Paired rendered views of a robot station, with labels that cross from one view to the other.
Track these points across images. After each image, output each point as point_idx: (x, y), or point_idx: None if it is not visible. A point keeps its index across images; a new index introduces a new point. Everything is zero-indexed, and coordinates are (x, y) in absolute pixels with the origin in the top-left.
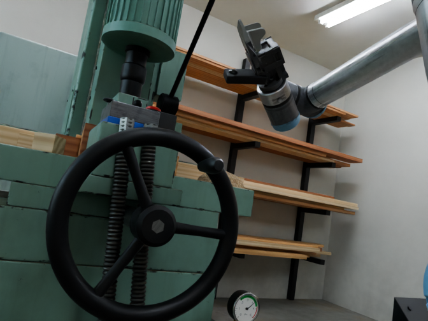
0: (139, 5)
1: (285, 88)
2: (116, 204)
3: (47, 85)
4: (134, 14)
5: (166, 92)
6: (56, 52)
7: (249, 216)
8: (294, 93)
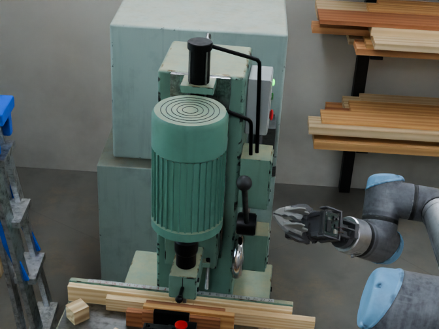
0: (169, 215)
1: (356, 249)
2: None
3: None
4: (166, 224)
5: (248, 203)
6: (174, 32)
7: None
8: (406, 211)
